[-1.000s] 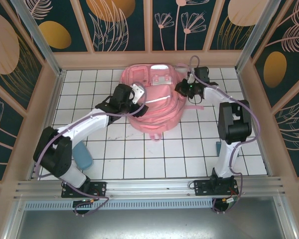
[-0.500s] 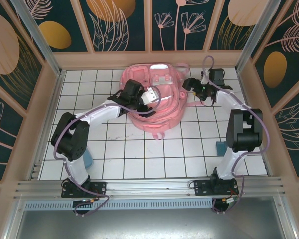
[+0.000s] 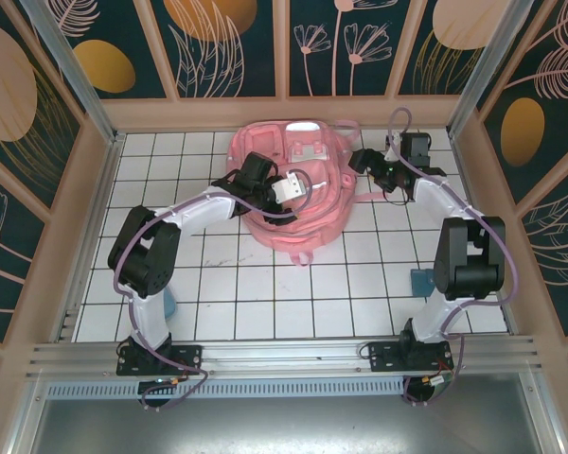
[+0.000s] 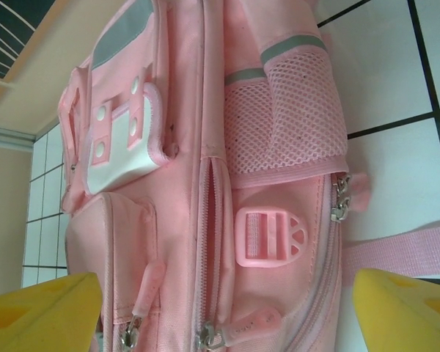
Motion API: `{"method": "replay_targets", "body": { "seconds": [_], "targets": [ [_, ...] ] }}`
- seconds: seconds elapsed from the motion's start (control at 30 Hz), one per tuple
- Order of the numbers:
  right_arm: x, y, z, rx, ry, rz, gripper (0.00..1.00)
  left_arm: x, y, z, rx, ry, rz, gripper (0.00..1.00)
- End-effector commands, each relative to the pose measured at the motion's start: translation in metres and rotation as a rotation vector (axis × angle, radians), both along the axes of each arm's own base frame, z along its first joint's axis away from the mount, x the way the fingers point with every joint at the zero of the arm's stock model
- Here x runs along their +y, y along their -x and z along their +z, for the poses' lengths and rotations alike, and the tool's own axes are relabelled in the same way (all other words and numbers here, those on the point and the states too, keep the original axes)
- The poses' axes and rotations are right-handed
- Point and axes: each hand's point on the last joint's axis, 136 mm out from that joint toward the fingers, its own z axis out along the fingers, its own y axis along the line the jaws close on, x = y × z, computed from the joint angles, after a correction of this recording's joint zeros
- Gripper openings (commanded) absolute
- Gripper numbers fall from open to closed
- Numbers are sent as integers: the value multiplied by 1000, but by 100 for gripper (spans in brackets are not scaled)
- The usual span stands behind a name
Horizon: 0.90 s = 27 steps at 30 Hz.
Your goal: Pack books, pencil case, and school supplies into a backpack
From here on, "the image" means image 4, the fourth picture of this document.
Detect pink school backpack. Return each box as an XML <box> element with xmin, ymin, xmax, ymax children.
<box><xmin>60</xmin><ymin>0</ymin><xmax>440</xmax><ymax>352</ymax></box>

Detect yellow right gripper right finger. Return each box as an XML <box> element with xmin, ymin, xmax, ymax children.
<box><xmin>351</xmin><ymin>268</ymin><xmax>440</xmax><ymax>352</ymax></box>

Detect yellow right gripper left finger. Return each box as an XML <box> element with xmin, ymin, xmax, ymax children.
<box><xmin>0</xmin><ymin>271</ymin><xmax>103</xmax><ymax>352</ymax></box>

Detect aluminium corner post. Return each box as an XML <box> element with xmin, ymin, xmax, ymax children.
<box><xmin>0</xmin><ymin>124</ymin><xmax>37</xmax><ymax>147</ymax></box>

